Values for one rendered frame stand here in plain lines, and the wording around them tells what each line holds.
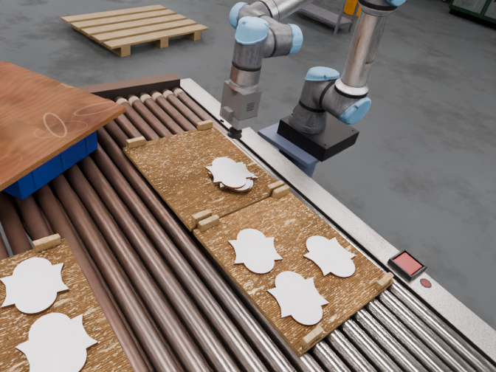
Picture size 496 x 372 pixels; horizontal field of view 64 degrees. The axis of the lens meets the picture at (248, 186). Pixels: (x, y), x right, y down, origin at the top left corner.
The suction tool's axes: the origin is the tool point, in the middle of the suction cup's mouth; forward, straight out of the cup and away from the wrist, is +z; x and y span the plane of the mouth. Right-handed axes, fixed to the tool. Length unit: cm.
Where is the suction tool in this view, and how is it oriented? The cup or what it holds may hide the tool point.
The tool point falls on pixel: (235, 134)
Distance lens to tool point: 113.0
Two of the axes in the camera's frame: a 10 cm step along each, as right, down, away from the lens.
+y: 6.2, 5.7, -5.4
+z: -1.6, 7.6, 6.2
